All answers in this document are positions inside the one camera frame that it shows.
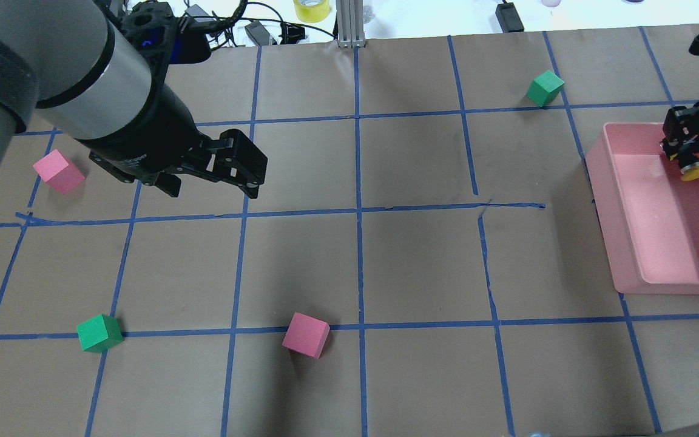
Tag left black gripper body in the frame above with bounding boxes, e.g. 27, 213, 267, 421
87, 85, 214, 197

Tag yellow push button switch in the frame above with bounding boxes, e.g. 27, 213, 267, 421
675, 147, 699, 181

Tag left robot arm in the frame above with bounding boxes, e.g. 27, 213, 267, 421
0, 1, 268, 199

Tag pink plastic bin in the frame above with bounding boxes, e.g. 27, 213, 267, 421
586, 123, 699, 295

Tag pink cube far left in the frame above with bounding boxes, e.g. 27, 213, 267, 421
32, 150, 86, 195

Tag pink cube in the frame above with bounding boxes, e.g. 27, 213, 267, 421
281, 312, 331, 359
32, 150, 86, 195

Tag black power adapter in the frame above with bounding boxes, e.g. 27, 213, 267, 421
244, 21, 278, 47

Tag green cube far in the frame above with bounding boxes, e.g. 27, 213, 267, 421
526, 70, 566, 107

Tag green cube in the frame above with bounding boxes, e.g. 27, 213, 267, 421
76, 314, 124, 353
526, 70, 566, 107

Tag pink cube centre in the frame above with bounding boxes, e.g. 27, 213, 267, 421
281, 312, 331, 359

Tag yellow tape roll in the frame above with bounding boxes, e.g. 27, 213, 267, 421
293, 0, 332, 23

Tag green cube near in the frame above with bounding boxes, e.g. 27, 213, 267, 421
76, 314, 124, 353

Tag black power brick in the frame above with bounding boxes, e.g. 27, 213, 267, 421
495, 1, 525, 33

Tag aluminium frame post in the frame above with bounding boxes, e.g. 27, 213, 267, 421
336, 0, 366, 48

